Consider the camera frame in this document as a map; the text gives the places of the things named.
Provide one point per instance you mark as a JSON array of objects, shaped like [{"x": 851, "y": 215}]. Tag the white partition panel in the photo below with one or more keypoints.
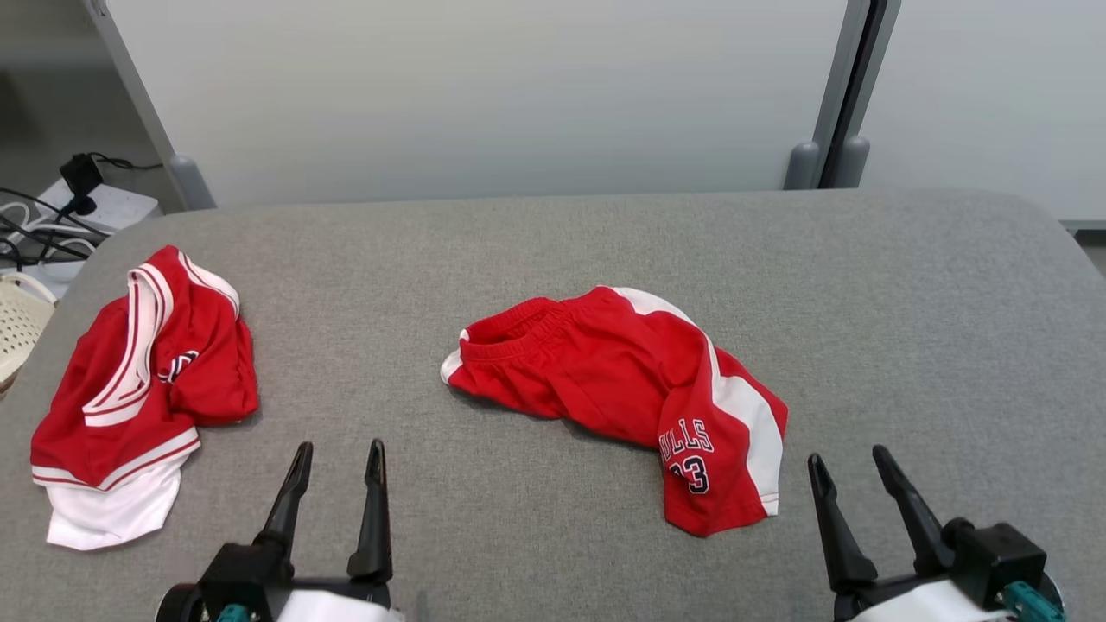
[
  {"x": 475, "y": 95},
  {"x": 994, "y": 95}
]

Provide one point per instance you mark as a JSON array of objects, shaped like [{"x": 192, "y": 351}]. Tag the red jersey with white sleeves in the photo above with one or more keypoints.
[{"x": 104, "y": 415}]

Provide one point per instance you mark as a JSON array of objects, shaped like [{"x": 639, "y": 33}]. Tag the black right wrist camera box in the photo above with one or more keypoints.
[{"x": 998, "y": 553}]

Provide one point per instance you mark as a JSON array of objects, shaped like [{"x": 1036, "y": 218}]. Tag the red basketball shorts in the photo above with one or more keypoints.
[{"x": 605, "y": 371}]

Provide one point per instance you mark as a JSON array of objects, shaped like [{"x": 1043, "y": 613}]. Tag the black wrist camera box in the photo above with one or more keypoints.
[
  {"x": 998, "y": 553},
  {"x": 246, "y": 570}
]

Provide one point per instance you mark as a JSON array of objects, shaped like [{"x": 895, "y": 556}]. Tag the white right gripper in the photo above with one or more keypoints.
[{"x": 924, "y": 605}]

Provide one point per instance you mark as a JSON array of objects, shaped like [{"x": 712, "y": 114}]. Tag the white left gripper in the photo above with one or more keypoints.
[{"x": 337, "y": 606}]

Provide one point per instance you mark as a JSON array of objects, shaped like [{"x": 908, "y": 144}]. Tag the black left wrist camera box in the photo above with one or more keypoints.
[{"x": 246, "y": 570}]

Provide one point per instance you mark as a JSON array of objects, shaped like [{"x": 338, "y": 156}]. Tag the white power strip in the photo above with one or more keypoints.
[
  {"x": 60, "y": 272},
  {"x": 121, "y": 207}
]

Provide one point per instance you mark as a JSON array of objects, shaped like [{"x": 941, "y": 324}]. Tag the black plug adapter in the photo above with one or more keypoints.
[{"x": 80, "y": 173}]

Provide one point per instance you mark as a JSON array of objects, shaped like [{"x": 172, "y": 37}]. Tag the cream perforated laundry basket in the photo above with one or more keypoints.
[{"x": 17, "y": 324}]

